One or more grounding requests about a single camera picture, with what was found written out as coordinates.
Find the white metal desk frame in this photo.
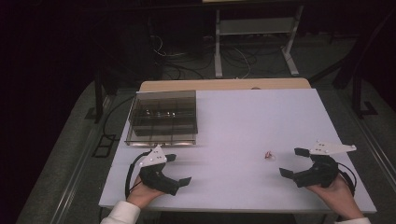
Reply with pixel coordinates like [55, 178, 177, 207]
[213, 4, 305, 79]

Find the black metal stand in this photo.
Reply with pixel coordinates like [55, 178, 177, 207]
[309, 8, 396, 119]
[84, 46, 125, 124]

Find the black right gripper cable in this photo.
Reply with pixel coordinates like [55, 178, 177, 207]
[336, 161, 358, 198]

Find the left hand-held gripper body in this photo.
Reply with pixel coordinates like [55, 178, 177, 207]
[138, 144, 181, 197]

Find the black rectangular floor bracket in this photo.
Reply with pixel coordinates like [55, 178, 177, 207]
[91, 133, 121, 159]

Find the white board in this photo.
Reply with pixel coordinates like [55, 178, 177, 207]
[98, 88, 378, 215]

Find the smoky transparent drawer box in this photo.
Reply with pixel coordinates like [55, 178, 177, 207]
[128, 90, 199, 136]

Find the wooden table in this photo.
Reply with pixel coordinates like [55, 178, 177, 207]
[138, 77, 313, 93]

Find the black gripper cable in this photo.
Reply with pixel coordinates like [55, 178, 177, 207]
[124, 150, 152, 201]
[336, 161, 358, 198]

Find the person's right hand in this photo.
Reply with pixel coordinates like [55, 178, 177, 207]
[305, 175, 365, 220]

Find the tangle of floor cables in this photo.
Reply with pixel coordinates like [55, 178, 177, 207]
[149, 33, 260, 81]

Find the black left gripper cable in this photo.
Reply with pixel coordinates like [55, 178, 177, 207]
[124, 150, 152, 201]

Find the black floor cable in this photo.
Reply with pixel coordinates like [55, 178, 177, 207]
[102, 95, 135, 142]

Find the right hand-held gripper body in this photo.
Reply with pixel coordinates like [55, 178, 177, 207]
[291, 139, 358, 189]

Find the person's left hand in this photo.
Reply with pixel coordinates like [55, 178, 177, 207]
[125, 175, 166, 210]

